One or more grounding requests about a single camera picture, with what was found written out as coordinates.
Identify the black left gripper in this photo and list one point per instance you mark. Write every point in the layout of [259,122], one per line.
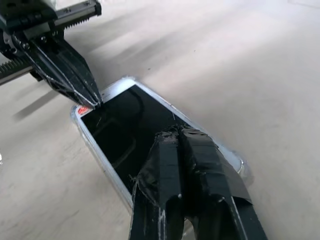
[27,22]

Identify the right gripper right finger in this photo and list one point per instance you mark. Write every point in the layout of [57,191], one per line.
[212,175]

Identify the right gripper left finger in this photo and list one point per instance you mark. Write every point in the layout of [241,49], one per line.
[157,187]

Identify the clear phone case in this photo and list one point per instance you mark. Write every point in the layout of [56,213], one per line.
[242,166]

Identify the white smartphone with black screen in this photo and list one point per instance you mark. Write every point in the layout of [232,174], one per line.
[120,125]

